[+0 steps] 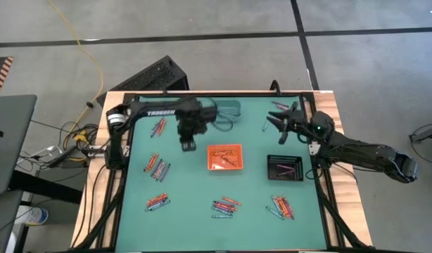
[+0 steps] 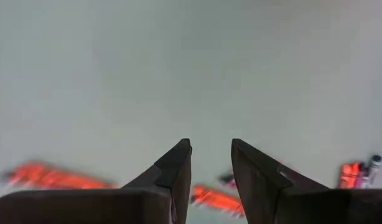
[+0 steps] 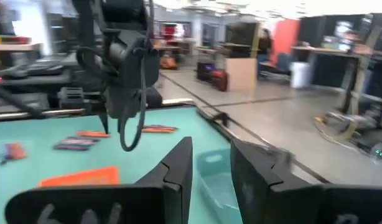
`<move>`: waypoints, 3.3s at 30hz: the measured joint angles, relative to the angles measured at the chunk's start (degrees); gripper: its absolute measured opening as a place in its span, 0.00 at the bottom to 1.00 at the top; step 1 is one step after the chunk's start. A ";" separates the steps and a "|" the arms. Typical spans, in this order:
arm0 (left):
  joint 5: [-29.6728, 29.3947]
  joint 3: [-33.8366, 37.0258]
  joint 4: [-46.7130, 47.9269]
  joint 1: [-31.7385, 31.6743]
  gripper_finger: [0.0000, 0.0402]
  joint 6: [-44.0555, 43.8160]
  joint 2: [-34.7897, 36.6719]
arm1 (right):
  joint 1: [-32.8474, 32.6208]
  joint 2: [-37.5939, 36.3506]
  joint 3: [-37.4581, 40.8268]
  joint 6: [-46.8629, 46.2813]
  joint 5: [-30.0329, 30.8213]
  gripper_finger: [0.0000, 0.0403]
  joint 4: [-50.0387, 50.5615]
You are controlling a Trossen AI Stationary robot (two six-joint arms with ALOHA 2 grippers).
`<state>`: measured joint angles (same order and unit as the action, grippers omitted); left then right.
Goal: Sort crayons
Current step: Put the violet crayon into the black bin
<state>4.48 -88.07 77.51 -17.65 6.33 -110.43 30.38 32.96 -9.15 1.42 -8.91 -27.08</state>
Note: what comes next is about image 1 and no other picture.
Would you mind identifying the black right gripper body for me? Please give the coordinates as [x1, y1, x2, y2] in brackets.
[279, 102, 312, 145]

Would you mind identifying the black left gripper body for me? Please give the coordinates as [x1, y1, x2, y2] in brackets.
[176, 100, 217, 138]

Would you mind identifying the black curved hook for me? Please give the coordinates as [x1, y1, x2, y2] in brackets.
[269, 79, 282, 96]

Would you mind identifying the teal plastic bin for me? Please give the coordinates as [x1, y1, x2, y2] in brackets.
[215, 99, 242, 124]

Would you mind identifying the orange plastic basket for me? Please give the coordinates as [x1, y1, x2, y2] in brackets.
[206, 143, 244, 171]

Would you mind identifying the black plastic basket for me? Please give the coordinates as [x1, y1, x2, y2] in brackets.
[267, 154, 305, 182]

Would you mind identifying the black perforated computer case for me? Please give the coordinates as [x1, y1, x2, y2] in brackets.
[96, 55, 191, 108]

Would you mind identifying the green table mat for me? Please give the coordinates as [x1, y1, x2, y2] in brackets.
[115, 95, 329, 252]

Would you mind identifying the black power strip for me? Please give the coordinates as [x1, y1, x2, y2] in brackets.
[46, 145, 78, 169]

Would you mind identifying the grey stand base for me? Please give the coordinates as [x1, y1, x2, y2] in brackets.
[409, 124, 432, 144]

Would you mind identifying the black desk base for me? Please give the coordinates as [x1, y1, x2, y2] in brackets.
[8, 170, 83, 205]

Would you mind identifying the white blue bottle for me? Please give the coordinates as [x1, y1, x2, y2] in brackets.
[15, 205, 50, 226]

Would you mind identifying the grey desk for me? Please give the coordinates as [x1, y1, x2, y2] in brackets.
[0, 93, 38, 196]
[0, 189, 25, 253]

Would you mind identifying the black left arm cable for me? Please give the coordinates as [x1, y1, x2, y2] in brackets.
[207, 99, 243, 134]

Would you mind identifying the black metal table frame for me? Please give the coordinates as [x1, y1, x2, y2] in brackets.
[70, 90, 371, 253]

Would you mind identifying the yellow cable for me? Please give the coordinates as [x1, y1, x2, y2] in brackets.
[46, 0, 105, 141]

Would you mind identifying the black floor cable loop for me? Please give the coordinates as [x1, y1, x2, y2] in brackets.
[407, 122, 432, 182]

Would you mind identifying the white cable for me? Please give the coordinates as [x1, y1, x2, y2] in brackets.
[30, 145, 59, 160]

